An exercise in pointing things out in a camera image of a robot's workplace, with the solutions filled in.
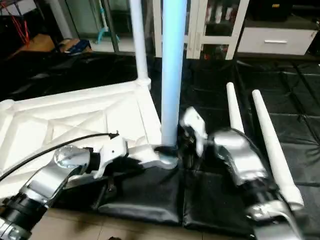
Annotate white plastic table top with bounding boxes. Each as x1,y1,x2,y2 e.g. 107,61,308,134
0,79,181,201

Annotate white plastic table leg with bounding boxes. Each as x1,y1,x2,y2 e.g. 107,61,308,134
129,0,152,89
251,89,306,211
159,0,189,169
226,82,246,135

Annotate black work mat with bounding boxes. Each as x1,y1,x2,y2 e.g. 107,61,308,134
0,50,320,238

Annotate white glass-door cabinet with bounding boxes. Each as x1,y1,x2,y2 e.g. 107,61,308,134
152,0,251,61

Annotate white drawer unit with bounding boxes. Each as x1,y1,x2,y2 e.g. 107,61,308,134
237,25,319,56

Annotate brown wooden desk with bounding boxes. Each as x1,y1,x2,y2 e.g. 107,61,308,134
9,33,57,60

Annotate black speaker box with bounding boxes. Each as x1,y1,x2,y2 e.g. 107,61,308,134
255,0,296,22

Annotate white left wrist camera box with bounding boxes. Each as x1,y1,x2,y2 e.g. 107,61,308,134
92,136,130,180

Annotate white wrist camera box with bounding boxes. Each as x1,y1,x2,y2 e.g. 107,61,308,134
92,136,130,180
179,106,210,158

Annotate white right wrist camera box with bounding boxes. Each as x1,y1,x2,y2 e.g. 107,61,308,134
179,106,210,158

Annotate teal long-handled dustpan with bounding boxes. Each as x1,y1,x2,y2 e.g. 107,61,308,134
96,0,115,45

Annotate red cables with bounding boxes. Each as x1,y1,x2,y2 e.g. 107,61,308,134
11,12,34,46

